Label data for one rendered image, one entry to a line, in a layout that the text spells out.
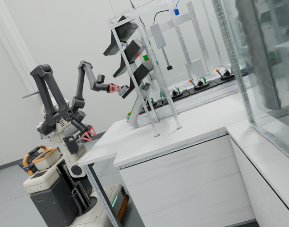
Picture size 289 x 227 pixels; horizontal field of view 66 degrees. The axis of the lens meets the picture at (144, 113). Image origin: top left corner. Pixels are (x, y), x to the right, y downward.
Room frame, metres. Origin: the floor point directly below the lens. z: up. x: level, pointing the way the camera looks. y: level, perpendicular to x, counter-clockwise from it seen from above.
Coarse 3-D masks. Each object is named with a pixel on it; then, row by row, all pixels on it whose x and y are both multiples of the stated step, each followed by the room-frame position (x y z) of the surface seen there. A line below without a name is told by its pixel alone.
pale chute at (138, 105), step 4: (144, 88) 1.65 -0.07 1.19; (148, 88) 1.64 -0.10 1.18; (144, 92) 1.52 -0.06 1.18; (144, 96) 1.54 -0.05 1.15; (136, 100) 1.54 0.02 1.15; (140, 100) 1.53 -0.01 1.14; (136, 104) 1.55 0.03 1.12; (140, 104) 1.54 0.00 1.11; (136, 108) 1.55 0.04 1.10; (140, 108) 1.62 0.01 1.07; (132, 112) 1.57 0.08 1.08; (136, 112) 1.56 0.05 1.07; (132, 116) 1.57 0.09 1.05; (136, 116) 1.60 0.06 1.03; (128, 120) 1.58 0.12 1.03; (132, 120) 1.57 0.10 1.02; (132, 124) 1.58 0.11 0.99
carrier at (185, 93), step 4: (172, 88) 1.99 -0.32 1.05; (176, 88) 1.93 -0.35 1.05; (184, 88) 2.08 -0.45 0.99; (172, 92) 2.05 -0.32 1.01; (176, 92) 2.03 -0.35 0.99; (180, 92) 1.98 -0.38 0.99; (184, 92) 2.00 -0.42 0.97; (172, 96) 1.95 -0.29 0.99; (176, 96) 1.92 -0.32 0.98; (180, 96) 1.91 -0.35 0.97; (184, 96) 1.86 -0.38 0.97; (164, 100) 2.01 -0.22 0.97; (164, 104) 1.89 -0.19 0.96
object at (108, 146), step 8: (120, 120) 2.45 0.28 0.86; (112, 128) 2.24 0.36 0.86; (120, 128) 2.11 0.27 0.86; (104, 136) 2.06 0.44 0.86; (112, 136) 1.95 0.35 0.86; (120, 136) 1.85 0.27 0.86; (96, 144) 1.91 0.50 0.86; (104, 144) 1.82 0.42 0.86; (112, 144) 1.73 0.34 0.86; (120, 144) 1.65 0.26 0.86; (88, 152) 1.78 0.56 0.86; (96, 152) 1.69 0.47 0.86; (104, 152) 1.62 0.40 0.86; (112, 152) 1.55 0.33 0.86; (80, 160) 1.66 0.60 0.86; (88, 160) 1.59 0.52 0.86; (96, 160) 1.57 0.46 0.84
